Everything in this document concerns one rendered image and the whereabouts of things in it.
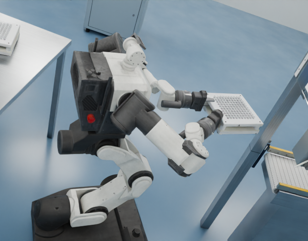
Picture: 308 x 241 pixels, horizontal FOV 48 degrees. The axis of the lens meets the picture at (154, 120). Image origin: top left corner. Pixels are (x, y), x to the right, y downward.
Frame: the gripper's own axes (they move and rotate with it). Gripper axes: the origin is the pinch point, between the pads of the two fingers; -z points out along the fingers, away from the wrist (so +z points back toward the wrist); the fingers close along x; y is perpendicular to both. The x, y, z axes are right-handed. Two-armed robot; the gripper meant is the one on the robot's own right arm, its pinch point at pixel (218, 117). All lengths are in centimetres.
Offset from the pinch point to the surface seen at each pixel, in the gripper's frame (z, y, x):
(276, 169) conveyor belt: -20.3, 35.5, 21.5
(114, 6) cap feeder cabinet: -148, -204, 61
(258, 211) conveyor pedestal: -26, 41, 60
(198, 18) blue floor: -343, -196, 109
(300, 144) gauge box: -10.1, 37.7, -6.1
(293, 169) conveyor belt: -30, 43, 22
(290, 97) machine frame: -28.0, 20.7, -15.1
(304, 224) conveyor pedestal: -28, 65, 47
